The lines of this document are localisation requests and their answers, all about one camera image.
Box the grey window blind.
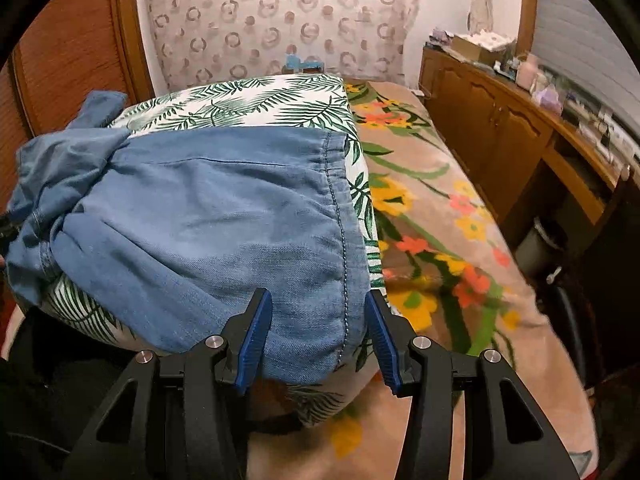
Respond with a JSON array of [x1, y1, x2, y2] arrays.
[[537, 0, 640, 126]]

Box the sheer circle pattern curtain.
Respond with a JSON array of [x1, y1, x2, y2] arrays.
[[142, 0, 421, 92]]

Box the dark cloth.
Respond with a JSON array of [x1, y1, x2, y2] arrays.
[[0, 305, 151, 480]]

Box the long wooden cabinet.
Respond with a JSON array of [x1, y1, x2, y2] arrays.
[[417, 46, 640, 241]]

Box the pink bottle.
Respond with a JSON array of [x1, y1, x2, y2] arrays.
[[515, 54, 541, 87]]

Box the white dotted open box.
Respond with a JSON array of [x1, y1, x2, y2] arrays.
[[450, 32, 516, 66]]

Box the floral blanket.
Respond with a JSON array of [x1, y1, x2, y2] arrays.
[[250, 80, 601, 480]]

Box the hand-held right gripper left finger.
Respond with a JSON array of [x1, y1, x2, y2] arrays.
[[60, 287, 273, 480]]

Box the grey waste bin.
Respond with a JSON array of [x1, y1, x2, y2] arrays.
[[515, 217, 568, 278]]

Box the pink tissue pack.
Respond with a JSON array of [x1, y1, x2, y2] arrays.
[[532, 85, 563, 111]]

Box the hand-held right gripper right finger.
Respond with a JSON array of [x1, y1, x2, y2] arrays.
[[364, 290, 571, 480]]

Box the blue denim pants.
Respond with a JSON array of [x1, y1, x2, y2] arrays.
[[7, 91, 372, 372]]

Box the wooden louvered wardrobe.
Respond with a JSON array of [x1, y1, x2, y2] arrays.
[[0, 0, 153, 211]]

